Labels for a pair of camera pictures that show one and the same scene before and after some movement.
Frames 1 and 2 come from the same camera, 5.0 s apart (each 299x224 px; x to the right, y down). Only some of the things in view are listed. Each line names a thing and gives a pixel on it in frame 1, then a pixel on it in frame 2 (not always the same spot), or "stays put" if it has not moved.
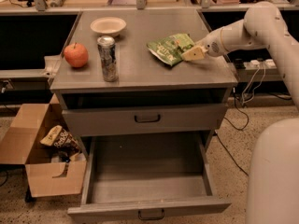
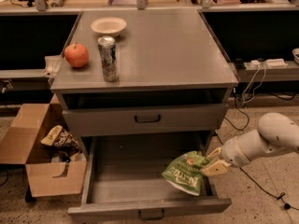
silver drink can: x=107 y=57 stays put
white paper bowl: x=108 y=26 stays put
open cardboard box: x=21 y=144 stays put
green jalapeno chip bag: x=170 y=49 → x=183 y=171
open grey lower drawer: x=150 y=177 stays put
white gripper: x=211 y=46 → x=234 y=153
